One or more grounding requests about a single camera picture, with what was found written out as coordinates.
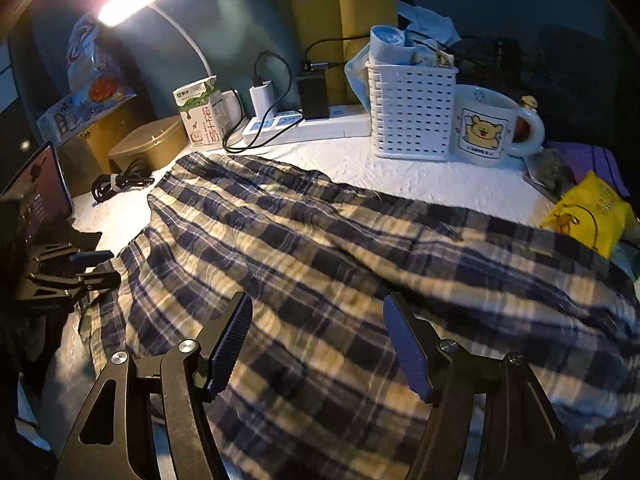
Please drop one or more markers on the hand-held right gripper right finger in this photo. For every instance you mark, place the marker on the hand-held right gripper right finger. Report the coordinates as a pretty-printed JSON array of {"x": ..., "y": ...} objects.
[{"x": 407, "y": 345}]

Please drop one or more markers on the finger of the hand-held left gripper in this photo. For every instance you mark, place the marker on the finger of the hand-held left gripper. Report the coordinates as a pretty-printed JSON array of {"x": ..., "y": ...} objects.
[
  {"x": 95, "y": 281},
  {"x": 92, "y": 258}
]

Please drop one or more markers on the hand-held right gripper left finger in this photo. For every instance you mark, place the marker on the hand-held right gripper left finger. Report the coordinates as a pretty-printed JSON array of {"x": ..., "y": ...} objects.
[{"x": 230, "y": 345}]

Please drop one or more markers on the plaid flannel shirt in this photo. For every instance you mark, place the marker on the plaid flannel shirt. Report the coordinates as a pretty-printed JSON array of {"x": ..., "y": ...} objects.
[{"x": 350, "y": 260}]

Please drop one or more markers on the tablet with red screen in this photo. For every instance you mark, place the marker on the tablet with red screen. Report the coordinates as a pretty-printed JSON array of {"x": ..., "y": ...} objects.
[{"x": 42, "y": 185}]

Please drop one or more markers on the cardboard box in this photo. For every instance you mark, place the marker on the cardboard box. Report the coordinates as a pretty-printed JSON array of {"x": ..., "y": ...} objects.
[{"x": 95, "y": 150}]

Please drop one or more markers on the small illustrated box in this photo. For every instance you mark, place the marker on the small illustrated box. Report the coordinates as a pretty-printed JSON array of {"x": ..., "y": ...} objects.
[{"x": 62, "y": 120}]

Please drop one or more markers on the brown lidded container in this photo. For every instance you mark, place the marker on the brown lidded container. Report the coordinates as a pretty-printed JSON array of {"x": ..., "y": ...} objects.
[{"x": 150, "y": 142}]

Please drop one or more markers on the green and white milk carton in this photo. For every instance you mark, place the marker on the green and white milk carton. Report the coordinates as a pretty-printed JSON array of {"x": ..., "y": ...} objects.
[{"x": 202, "y": 115}]

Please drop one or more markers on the red and white snack bag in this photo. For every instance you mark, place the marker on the red and white snack bag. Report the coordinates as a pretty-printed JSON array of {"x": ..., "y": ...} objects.
[{"x": 95, "y": 60}]

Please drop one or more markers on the grey crumpled wrapper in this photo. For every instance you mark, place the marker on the grey crumpled wrapper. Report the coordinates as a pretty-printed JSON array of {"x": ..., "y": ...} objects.
[{"x": 550, "y": 175}]

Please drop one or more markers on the white cartoon bear mug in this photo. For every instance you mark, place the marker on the white cartoon bear mug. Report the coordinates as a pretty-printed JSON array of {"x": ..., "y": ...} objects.
[{"x": 482, "y": 130}]

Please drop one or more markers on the yellow snack bag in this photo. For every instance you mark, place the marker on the yellow snack bag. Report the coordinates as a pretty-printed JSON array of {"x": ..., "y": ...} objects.
[{"x": 595, "y": 215}]

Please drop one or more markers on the white charger plug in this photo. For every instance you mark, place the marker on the white charger plug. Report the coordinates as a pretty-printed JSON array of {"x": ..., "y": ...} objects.
[{"x": 261, "y": 97}]

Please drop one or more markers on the white power strip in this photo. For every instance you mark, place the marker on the white power strip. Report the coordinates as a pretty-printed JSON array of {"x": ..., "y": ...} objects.
[{"x": 320, "y": 127}]

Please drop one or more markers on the white perforated basket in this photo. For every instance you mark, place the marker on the white perforated basket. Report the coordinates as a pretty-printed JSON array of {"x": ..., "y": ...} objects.
[{"x": 412, "y": 110}]

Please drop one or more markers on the purple cloth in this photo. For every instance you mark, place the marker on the purple cloth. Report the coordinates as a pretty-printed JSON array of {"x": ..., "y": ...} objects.
[{"x": 590, "y": 162}]

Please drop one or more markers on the black charger block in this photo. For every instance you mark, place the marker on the black charger block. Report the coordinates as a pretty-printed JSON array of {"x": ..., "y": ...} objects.
[{"x": 312, "y": 95}]

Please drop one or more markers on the small brown figurine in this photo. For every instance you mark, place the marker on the small brown figurine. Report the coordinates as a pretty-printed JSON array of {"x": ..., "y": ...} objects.
[{"x": 529, "y": 104}]

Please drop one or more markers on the grey curtain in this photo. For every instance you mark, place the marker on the grey curtain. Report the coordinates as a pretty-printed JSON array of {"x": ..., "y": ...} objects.
[{"x": 240, "y": 20}]

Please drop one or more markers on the crumpled white cloth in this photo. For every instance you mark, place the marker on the crumpled white cloth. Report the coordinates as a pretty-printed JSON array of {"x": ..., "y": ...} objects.
[{"x": 430, "y": 22}]

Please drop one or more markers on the yellow curtain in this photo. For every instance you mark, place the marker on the yellow curtain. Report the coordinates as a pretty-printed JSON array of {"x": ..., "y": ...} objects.
[{"x": 360, "y": 20}]

